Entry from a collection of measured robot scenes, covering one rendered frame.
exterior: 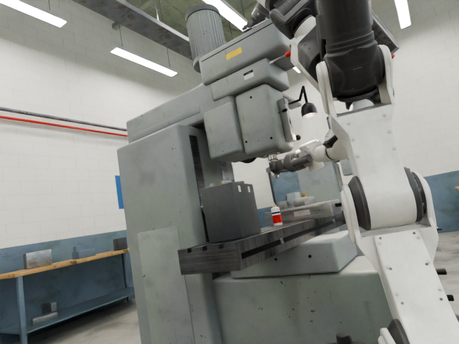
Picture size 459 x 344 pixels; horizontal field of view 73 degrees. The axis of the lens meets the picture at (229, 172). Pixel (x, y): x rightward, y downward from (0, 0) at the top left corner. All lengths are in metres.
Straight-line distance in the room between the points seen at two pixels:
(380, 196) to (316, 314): 0.69
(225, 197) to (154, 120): 0.98
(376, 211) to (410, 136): 7.15
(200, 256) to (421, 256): 0.59
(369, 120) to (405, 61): 7.47
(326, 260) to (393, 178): 0.55
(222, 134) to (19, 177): 4.15
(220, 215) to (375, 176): 0.49
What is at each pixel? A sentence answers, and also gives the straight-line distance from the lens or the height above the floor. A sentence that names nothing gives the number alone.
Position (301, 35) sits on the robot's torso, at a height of 1.61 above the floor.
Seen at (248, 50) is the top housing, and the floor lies 1.79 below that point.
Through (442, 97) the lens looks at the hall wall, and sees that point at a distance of 8.08.
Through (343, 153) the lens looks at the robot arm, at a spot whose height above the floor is 1.18.
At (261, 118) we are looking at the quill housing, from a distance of 1.48.
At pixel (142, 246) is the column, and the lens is 1.79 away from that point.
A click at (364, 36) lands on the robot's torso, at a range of 0.88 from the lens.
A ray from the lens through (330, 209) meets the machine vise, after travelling 1.52.
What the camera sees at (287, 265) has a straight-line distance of 1.36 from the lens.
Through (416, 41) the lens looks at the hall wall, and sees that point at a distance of 8.47.
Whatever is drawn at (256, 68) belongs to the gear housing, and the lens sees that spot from 1.53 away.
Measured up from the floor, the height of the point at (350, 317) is 0.60.
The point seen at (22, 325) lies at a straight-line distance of 4.40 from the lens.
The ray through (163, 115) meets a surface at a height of 1.68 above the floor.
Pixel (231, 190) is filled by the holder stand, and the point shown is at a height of 1.13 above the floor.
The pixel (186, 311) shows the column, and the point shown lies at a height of 0.64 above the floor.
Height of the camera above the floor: 1.03
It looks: 9 degrees up
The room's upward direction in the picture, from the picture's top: 10 degrees counter-clockwise
